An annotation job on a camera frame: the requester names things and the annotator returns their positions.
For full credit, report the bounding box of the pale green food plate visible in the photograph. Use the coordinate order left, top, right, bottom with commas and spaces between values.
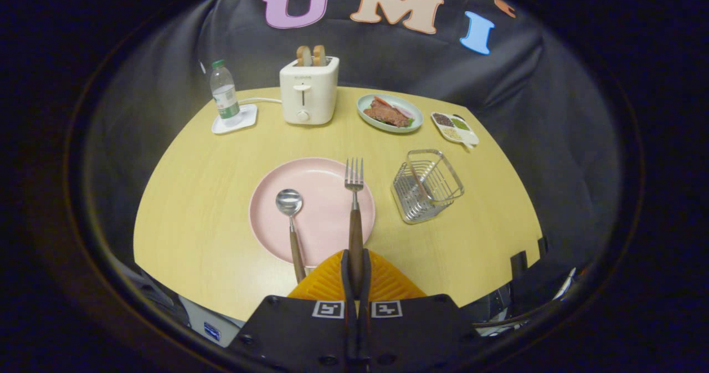
357, 94, 424, 134

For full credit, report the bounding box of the white divided condiment dish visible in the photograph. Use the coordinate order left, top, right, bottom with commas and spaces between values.
431, 112, 480, 150

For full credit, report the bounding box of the clear plastic water bottle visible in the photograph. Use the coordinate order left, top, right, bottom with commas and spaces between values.
210, 59, 243, 125

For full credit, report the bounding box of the black backdrop cloth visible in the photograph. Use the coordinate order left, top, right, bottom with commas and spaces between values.
83, 0, 621, 285

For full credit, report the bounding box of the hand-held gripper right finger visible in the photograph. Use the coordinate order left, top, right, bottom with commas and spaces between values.
357, 249, 482, 373

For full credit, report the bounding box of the wooden-handled metal fork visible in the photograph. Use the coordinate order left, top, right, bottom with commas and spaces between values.
345, 158, 365, 299

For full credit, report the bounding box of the white square coaster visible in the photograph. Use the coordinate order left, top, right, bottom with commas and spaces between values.
212, 104, 258, 135

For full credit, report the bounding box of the wooden-handled metal spoon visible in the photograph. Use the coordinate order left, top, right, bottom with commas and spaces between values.
275, 188, 307, 284

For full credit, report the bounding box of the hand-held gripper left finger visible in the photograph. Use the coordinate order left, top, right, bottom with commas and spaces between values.
227, 249, 358, 373

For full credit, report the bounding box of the metal wire cutlery basket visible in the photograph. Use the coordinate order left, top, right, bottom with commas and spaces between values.
391, 149, 465, 225

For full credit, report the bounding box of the brown meat slice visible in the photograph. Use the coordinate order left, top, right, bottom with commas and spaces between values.
363, 99, 412, 128

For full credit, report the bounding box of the pink round plate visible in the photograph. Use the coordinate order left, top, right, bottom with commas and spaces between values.
249, 157, 376, 268

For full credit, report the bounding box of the white toaster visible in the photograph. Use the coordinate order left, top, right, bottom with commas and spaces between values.
279, 56, 340, 126

